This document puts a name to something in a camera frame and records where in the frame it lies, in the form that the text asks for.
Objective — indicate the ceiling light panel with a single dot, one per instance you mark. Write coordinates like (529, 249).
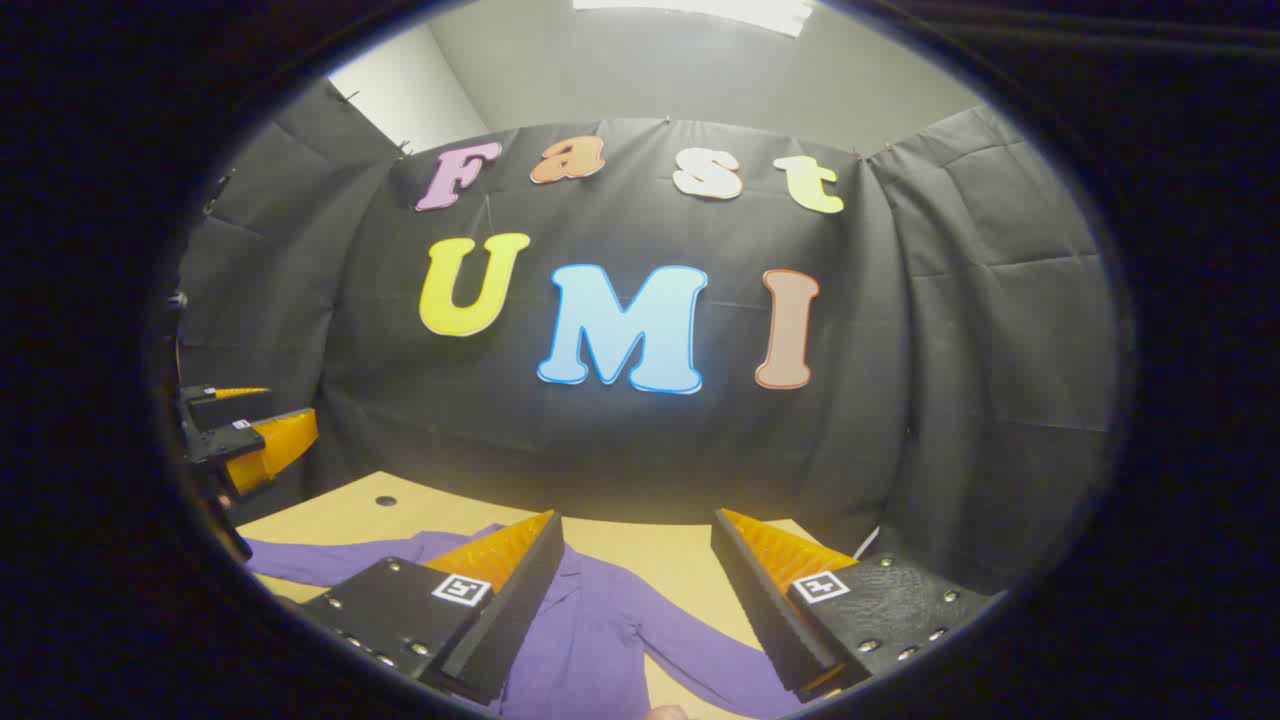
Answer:
(700, 12)

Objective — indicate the purple button shirt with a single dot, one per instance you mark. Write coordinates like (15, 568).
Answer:
(600, 645)

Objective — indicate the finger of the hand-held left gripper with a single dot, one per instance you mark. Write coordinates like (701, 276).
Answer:
(225, 403)
(275, 445)

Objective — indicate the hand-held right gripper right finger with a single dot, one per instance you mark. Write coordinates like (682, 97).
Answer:
(758, 612)

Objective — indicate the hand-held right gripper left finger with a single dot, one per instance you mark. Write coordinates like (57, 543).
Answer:
(520, 612)

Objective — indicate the black backdrop cloth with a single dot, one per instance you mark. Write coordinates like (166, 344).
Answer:
(620, 450)

